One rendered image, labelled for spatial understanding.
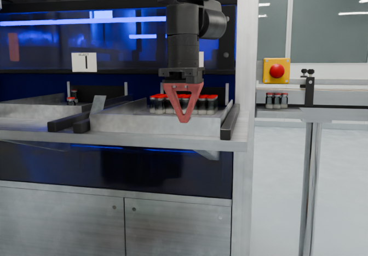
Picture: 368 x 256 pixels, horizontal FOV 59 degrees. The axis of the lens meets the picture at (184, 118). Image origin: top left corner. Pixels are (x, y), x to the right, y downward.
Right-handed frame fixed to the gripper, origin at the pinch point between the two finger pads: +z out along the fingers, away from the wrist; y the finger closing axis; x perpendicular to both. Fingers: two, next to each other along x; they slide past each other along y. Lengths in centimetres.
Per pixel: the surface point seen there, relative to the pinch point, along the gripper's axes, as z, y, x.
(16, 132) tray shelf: 3.4, -1.4, 34.2
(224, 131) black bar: 2.0, -1.5, -7.5
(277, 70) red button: -7.4, 35.0, -18.8
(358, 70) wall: 6, 498, -174
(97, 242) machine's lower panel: 51, 38, 40
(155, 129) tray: 2.5, 1.3, 5.8
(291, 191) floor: 95, 206, -45
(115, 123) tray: 1.7, 1.3, 14.1
